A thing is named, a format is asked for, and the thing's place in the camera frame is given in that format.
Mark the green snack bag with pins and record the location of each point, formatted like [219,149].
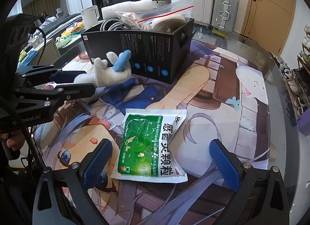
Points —
[63,42]

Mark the woven laundry basket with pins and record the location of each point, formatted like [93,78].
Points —
[161,3]

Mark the rows of white sneakers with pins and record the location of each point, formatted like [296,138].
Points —
[296,86]

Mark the pile of dark shoes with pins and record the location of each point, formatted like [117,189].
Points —
[287,69]

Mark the brown curtain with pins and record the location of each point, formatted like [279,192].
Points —
[43,3]

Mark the person's left hand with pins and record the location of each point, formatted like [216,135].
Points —
[15,142]

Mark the white electric kettle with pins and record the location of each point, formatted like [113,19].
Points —
[89,16]

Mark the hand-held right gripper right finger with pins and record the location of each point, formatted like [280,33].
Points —
[225,164]

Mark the office chair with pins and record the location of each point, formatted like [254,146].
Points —
[59,11]

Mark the wooden shoe rack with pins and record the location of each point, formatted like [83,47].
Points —
[290,89]

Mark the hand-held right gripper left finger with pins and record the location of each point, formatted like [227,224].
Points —
[96,164]

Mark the black cardboard box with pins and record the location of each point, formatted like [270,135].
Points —
[145,50]

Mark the clear zip bag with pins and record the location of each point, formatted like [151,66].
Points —
[155,21]

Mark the white suitcase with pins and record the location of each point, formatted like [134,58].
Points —
[203,4]

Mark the wooden door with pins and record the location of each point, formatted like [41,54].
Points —
[266,9]

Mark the green medicine packet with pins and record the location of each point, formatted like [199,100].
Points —
[140,142]

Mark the silver suitcase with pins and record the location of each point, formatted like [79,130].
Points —
[225,11]

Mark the printed cartoon desk mat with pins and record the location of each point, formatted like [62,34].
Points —
[205,94]

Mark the yellow snack bag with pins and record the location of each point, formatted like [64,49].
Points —
[72,32]

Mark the black white patterned rug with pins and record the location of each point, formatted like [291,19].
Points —
[213,38]

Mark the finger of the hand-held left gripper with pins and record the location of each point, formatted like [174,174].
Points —
[67,76]
[80,90]

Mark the bed with dark bedding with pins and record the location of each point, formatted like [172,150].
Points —
[60,21]

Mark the white blue plush toy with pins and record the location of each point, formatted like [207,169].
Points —
[109,77]

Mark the purple box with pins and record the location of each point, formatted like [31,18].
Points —
[304,123]

